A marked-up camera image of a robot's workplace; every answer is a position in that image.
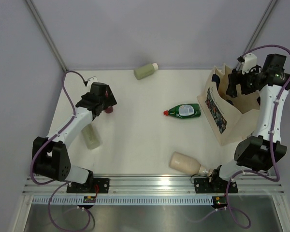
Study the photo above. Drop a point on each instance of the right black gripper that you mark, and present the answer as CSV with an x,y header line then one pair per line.
x,y
239,78

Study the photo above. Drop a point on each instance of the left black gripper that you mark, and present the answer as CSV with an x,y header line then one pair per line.
x,y
108,101

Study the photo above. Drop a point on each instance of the small dark red soap bottle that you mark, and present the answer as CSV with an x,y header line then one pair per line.
x,y
109,101

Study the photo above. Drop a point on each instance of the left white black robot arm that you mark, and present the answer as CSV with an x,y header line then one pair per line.
x,y
50,159

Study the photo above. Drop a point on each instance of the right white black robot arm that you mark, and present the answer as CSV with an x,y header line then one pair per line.
x,y
263,148

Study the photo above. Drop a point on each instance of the beige canvas tote bag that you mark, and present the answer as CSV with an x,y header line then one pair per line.
x,y
231,119

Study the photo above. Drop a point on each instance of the pale green translucent bottle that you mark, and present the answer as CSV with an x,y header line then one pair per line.
x,y
90,136

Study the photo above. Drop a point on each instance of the green dish soap bottle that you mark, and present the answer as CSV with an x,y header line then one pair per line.
x,y
184,111

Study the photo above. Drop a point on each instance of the sage green bottle white cap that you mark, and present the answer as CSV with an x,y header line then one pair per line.
x,y
145,71

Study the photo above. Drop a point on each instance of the beige cream bottle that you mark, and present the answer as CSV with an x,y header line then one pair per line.
x,y
188,165

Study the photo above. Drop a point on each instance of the left small circuit board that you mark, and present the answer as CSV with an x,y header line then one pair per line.
x,y
89,199

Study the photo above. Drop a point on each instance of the small circuit board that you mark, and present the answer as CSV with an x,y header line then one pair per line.
x,y
219,201
89,199

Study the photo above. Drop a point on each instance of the right small circuit board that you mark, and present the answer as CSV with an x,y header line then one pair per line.
x,y
219,201

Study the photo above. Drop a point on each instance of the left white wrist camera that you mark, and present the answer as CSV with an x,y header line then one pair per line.
x,y
90,80

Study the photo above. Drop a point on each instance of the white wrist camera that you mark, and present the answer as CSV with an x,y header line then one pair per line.
x,y
248,62
90,80

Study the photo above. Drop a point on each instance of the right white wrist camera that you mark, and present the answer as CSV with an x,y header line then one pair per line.
x,y
248,62

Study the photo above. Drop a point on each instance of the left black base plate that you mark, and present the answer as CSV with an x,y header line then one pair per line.
x,y
99,185

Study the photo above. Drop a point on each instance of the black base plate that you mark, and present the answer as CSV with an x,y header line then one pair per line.
x,y
204,185
99,185

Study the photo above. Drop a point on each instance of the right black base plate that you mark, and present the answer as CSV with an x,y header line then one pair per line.
x,y
204,185

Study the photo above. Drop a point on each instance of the right aluminium frame post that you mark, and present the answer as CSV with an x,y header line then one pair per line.
x,y
261,25

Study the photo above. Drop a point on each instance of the aluminium frame post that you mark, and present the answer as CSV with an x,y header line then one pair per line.
x,y
261,25
45,33

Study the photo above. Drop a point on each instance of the left aluminium frame post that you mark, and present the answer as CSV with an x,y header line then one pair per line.
x,y
45,33

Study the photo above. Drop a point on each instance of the aluminium mounting rail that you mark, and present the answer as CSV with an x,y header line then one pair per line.
x,y
168,184

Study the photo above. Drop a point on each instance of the white slotted cable duct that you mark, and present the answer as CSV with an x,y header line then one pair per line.
x,y
135,200

